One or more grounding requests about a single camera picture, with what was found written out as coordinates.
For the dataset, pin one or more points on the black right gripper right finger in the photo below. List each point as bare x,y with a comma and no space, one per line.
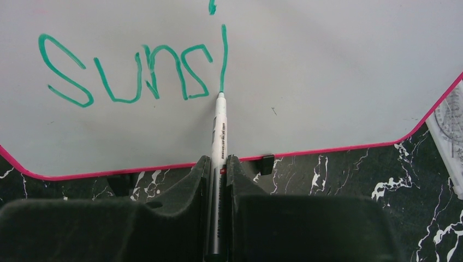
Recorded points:
267,227

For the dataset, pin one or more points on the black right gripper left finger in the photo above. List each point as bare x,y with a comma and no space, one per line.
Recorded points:
167,228

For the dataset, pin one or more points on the black whiteboard clip left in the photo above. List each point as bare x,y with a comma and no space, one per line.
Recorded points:
122,185

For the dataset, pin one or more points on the white printed plastic package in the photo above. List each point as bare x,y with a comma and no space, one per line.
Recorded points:
445,126

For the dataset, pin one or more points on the green white marker pen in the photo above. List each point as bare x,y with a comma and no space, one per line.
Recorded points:
216,241

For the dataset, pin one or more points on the black whiteboard clip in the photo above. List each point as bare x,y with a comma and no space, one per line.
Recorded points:
265,164
122,185

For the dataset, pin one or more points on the black whiteboard clip right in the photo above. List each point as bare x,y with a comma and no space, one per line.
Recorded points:
265,164

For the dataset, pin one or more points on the pink framed whiteboard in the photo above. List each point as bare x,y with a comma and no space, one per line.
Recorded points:
94,88

